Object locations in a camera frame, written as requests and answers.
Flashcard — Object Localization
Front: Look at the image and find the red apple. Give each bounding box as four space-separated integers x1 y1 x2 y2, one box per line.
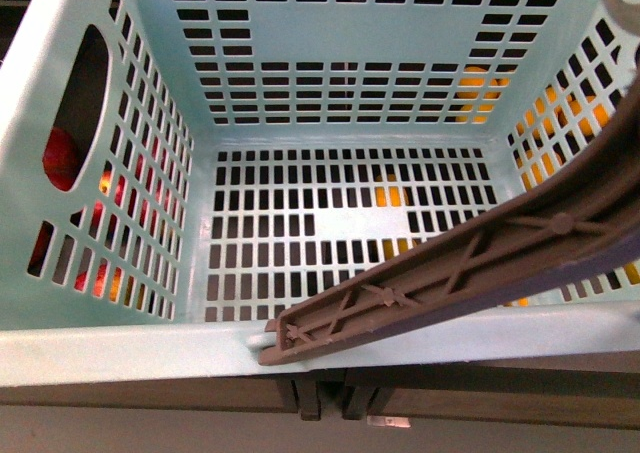
42 127 80 191

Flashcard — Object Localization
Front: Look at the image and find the brown plastic basket handle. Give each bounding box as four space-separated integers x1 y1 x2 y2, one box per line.
258 85 639 366

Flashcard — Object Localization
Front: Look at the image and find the light teal plastic basket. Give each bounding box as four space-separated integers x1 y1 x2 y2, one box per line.
1 0 639 388

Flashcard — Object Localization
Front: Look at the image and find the white price label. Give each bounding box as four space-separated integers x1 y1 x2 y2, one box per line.
366 415 411 429

